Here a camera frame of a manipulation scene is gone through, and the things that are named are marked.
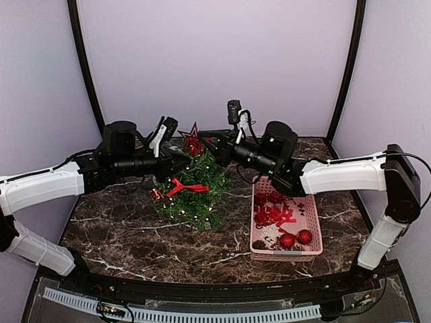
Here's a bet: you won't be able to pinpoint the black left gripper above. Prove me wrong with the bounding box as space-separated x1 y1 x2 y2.
114 146 191 184

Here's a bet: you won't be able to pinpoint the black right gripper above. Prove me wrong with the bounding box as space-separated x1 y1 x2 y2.
197 129 278 177

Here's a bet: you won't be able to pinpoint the red glitter star topper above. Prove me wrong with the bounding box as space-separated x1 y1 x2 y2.
178 122 203 157

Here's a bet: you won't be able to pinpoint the red ribbon bow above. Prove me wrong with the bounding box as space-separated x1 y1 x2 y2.
166 178 210 199

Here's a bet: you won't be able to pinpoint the small green christmas tree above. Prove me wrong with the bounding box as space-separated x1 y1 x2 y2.
154 149 232 229

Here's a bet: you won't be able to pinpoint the red gold drum ornament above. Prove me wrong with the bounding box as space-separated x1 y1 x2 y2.
150 188 166 203

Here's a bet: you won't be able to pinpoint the white fairy light string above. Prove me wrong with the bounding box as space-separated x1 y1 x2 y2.
162 151 230 226

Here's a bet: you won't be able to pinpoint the pink plastic basket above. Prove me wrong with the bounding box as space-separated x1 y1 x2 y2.
249 176 323 262

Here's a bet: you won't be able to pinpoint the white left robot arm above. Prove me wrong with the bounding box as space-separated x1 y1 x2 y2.
1 117 190 293

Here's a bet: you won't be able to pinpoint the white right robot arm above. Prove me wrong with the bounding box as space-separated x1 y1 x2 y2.
197 121 428 292

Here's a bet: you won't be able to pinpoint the red ornaments in basket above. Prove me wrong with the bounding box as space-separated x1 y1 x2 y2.
253 191 305 233

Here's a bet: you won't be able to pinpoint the white snowflake ornament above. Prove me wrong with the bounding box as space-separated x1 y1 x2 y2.
259 223 284 249

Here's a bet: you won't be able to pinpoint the brown pine cone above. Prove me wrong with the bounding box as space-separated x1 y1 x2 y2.
252 240 268 250

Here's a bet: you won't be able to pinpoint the red ball ornament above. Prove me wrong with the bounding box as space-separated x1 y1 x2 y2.
296 229 313 246
278 233 296 250

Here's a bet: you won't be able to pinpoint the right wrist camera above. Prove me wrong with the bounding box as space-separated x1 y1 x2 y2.
227 100 252 144

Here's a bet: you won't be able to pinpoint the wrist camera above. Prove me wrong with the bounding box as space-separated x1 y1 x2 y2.
227 100 252 144
148 116 178 157

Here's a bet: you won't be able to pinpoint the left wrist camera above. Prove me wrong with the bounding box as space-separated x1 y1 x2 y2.
148 116 178 157

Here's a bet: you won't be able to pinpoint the white perforated cable tray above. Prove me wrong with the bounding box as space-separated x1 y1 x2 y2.
42 288 323 323

